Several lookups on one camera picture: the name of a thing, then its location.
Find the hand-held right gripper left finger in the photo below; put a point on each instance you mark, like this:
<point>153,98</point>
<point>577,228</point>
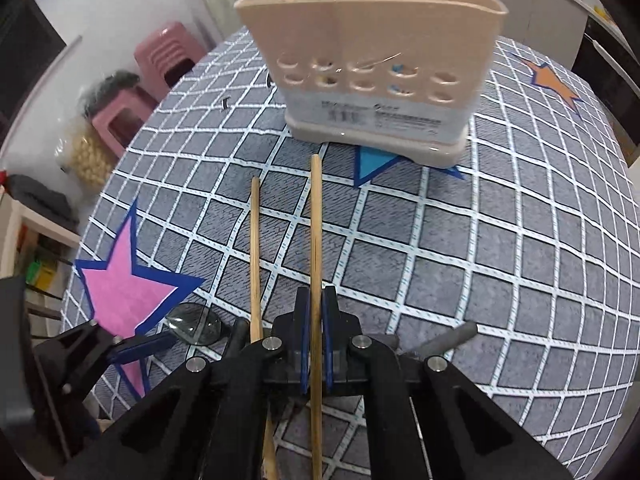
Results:
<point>302,340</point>

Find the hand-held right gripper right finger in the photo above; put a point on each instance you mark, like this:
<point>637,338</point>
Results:
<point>329,340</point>

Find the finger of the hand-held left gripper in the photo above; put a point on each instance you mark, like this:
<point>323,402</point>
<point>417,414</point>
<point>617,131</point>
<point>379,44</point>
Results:
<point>145,346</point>

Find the black utensil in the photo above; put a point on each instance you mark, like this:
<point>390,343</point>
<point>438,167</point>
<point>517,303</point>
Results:
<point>239,335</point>

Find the long bamboo chopstick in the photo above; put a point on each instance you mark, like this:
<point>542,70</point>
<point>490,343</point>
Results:
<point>316,220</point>
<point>255,260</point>

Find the beige plastic utensil holder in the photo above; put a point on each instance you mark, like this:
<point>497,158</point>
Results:
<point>380,25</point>

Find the white wooden shelf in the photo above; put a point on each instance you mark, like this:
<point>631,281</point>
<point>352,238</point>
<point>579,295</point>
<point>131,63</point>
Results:
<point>30,230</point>

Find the grey checked tablecloth with stars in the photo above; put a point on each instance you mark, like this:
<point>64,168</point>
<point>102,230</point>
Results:
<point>450,260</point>

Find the grey folded cloth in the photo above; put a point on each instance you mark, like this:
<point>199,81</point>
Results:
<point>40,197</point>

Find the clear bag of yellow balls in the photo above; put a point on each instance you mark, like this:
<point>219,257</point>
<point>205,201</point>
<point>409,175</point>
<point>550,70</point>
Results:
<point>90,155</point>

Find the single pink plastic stool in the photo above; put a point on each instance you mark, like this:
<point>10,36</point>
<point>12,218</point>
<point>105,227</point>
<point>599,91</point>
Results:
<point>115,120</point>

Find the black plastic bag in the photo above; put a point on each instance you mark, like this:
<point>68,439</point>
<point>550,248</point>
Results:
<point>112,82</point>

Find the stack of pink plastic stools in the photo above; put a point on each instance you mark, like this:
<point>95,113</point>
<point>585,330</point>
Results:
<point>165,50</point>

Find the black built-in oven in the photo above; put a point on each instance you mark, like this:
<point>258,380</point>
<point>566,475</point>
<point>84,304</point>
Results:
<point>610,75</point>

